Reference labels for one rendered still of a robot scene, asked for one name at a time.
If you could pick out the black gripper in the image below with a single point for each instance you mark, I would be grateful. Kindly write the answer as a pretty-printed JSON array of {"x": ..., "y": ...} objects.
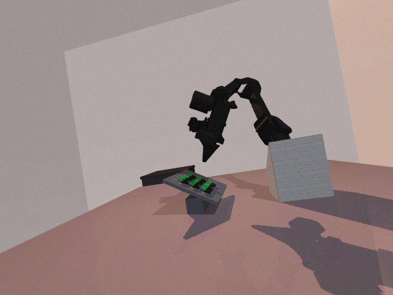
[{"x": 211, "y": 136}]

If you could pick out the grey switch panel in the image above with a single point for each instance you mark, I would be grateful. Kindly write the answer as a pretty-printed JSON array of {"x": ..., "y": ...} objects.
[{"x": 202, "y": 190}]

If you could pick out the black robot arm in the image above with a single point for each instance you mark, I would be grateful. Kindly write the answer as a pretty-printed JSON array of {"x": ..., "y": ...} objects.
[{"x": 269, "y": 128}]

